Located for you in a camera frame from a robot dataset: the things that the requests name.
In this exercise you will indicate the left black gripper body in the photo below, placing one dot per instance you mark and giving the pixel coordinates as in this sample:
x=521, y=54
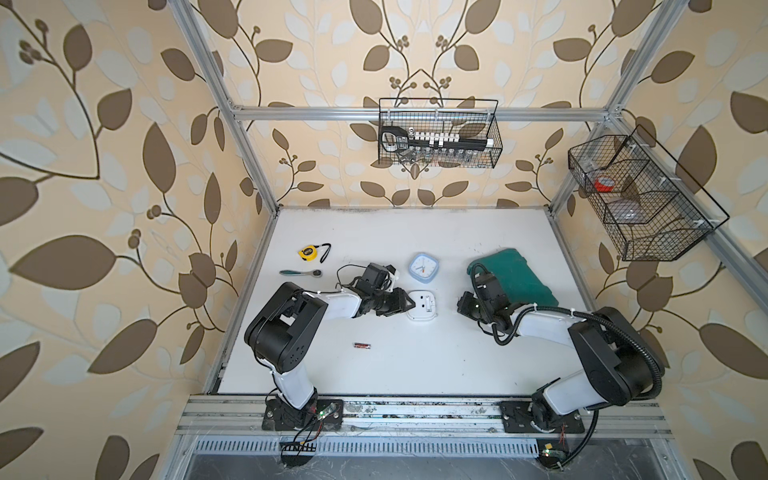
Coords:
x=385, y=303

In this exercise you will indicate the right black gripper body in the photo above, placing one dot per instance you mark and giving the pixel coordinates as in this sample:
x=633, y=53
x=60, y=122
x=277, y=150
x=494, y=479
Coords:
x=470, y=307

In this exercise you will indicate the light blue alarm clock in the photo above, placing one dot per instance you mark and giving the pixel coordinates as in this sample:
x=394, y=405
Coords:
x=423, y=268

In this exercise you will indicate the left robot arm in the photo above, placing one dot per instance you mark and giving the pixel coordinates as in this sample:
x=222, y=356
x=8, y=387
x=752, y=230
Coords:
x=282, y=332

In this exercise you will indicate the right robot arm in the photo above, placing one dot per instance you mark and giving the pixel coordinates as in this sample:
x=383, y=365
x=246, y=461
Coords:
x=617, y=366

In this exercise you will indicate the green plastic case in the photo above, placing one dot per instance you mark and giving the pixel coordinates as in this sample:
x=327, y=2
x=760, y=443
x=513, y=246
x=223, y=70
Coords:
x=517, y=279

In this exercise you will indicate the yellow tape measure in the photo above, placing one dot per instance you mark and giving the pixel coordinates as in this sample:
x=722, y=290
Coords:
x=318, y=252

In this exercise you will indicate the clear plastic bag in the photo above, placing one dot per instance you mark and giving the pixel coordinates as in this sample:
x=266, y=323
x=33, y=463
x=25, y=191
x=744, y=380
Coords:
x=626, y=211

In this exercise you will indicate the red tape roll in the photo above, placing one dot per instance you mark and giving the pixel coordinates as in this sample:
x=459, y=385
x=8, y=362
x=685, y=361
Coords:
x=604, y=184

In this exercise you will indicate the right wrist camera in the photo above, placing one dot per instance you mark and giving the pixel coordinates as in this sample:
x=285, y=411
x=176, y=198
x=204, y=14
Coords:
x=484, y=282

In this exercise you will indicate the teal handled ratchet tool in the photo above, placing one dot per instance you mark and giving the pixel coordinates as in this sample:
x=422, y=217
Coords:
x=316, y=273

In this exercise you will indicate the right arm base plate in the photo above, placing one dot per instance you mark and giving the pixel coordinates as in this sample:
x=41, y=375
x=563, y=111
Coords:
x=519, y=417

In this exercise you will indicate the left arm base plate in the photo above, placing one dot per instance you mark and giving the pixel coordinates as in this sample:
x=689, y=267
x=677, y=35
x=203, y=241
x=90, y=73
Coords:
x=281, y=416

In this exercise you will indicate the socket bit rail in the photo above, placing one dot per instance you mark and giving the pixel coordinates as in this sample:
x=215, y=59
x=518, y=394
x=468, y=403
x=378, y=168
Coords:
x=453, y=142

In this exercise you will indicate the black handled scissors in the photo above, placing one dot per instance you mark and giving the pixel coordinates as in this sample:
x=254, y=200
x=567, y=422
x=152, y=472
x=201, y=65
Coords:
x=396, y=139

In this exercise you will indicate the back black wire basket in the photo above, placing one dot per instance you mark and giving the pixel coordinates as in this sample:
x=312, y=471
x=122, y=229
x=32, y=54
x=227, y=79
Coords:
x=439, y=131

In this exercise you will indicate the black wire basket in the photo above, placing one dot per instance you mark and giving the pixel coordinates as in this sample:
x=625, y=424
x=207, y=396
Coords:
x=679, y=211
x=439, y=131

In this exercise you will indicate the right black wire basket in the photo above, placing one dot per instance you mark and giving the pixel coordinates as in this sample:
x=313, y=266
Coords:
x=679, y=211

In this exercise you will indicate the aluminium front rail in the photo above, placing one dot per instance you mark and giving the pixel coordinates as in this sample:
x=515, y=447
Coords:
x=441, y=416

